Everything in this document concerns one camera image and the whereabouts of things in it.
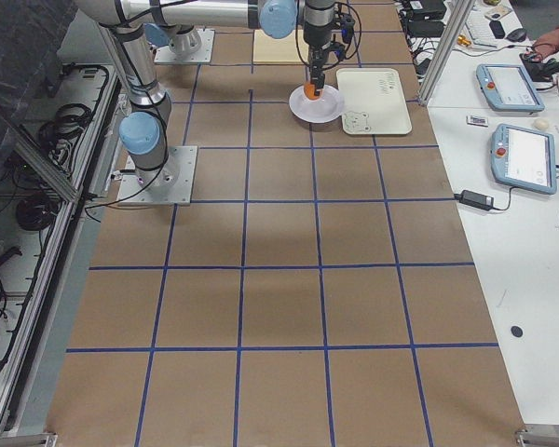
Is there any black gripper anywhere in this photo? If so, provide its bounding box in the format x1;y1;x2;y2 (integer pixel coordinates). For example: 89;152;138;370
306;41;349;98

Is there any orange fruit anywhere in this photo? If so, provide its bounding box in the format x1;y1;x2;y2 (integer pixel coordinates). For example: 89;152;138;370
303;83;323;101

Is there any white round plate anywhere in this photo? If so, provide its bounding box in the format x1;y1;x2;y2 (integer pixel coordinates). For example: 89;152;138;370
289;86;344;124

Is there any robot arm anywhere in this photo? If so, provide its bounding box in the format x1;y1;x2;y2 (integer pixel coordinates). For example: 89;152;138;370
75;1;178;188
75;1;355;105

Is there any cream bear tray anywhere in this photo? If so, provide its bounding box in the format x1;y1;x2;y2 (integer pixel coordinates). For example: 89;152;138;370
336;68;412;136

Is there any bamboo cutting board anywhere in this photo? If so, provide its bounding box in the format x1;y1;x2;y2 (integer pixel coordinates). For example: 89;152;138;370
252;30;308;65

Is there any far teach pendant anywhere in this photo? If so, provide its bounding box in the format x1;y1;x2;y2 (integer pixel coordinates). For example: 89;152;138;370
475;64;545;113

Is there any teach pendant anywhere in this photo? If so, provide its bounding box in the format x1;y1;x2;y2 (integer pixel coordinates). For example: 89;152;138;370
490;124;557;195
475;64;545;113

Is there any black power adapter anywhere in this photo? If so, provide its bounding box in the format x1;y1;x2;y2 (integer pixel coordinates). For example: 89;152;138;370
454;190;494;211

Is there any near teach pendant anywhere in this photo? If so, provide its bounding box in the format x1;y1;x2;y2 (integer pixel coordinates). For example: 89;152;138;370
490;124;557;195

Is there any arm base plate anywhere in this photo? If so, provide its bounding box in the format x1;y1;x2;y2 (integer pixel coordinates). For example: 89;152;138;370
116;145;198;207
155;28;215;65

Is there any aluminium frame post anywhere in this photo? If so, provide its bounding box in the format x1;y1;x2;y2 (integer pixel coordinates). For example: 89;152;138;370
418;0;475;106

